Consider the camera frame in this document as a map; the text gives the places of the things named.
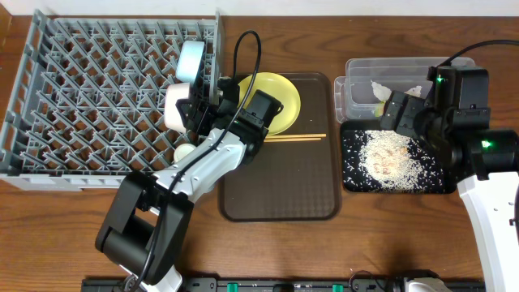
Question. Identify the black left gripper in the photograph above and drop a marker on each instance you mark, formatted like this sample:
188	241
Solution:
199	112

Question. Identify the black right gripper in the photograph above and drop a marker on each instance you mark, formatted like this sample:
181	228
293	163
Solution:
412	106

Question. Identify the clear plastic waste bin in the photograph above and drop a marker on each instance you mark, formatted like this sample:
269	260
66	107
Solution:
353	95

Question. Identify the wooden chopstick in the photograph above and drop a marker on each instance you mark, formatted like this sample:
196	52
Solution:
296	136
292	140

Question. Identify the dark brown serving tray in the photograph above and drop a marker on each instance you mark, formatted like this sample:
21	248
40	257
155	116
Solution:
291	181

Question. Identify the light blue bowl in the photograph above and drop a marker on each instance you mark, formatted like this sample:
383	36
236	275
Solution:
189	61

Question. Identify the spilled rice pile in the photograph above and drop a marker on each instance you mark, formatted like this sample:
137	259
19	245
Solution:
389	160

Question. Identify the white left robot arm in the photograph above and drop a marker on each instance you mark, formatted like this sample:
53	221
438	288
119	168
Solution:
143	230

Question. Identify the pink white bowl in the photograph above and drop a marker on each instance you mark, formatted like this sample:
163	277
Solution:
172	116

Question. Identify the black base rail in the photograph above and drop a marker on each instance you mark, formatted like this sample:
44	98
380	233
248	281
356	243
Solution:
214	285

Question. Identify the crumpled white tissue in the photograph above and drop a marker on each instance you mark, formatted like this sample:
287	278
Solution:
383	93

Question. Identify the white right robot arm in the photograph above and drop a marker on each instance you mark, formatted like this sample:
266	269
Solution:
454	122

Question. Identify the grey plastic dishwasher rack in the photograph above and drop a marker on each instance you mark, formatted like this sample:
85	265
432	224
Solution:
88	101

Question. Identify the small pale green cup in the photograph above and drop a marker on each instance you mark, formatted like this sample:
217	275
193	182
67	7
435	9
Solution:
182	150

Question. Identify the black waste tray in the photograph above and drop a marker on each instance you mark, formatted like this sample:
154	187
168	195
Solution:
353	182

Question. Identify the yellow round plate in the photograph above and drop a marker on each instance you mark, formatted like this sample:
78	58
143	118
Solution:
285	92

